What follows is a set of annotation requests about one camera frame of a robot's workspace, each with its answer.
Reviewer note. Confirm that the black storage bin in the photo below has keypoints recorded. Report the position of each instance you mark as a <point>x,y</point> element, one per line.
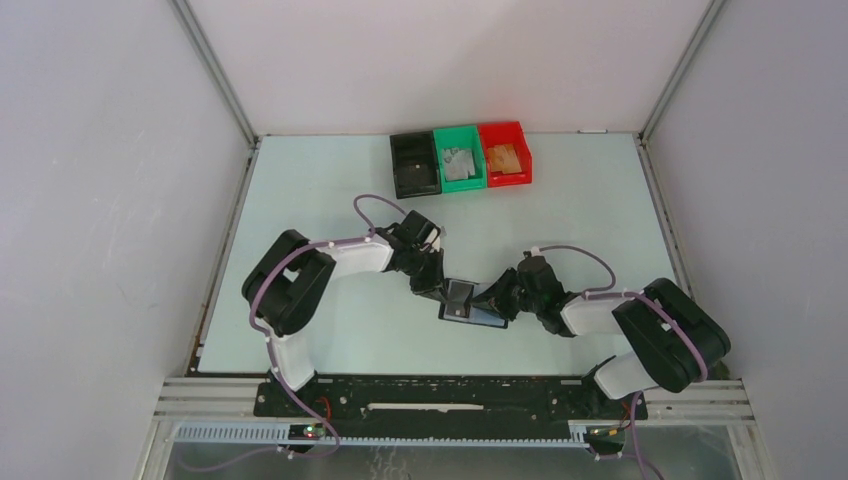
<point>414,147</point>

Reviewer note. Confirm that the orange cards in red bin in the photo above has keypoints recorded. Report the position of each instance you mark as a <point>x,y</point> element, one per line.
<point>503,159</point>

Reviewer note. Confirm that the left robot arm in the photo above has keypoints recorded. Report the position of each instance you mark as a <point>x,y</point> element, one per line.
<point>286,287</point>

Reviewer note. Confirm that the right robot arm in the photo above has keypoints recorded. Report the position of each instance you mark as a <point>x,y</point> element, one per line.
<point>673,341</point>

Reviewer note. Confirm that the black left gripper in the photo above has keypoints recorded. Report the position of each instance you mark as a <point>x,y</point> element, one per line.
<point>434,286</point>

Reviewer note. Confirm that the aluminium frame rail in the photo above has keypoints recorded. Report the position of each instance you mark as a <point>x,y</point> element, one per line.
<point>221,409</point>

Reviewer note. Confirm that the green storage bin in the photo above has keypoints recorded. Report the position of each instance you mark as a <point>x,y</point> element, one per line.
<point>461,137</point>

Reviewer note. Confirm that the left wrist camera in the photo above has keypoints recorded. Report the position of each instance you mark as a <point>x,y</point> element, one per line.
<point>418,232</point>

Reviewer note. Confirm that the black leather card holder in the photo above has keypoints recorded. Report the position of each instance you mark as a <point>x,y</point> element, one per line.
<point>459,308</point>

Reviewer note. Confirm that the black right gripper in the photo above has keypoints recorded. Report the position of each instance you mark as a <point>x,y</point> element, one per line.
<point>494,297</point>

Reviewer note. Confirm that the red storage bin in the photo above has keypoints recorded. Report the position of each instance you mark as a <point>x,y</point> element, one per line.
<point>501,133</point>

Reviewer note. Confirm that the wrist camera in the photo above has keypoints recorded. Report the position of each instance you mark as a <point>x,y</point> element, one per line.
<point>418,232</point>
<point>533,263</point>

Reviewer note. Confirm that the card in black bin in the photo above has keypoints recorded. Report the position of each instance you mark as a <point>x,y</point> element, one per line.
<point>417,175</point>

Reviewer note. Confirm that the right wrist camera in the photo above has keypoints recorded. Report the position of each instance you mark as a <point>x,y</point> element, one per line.
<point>533,263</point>

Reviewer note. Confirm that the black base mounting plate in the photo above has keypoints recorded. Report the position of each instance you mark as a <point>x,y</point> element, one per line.
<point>455,408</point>

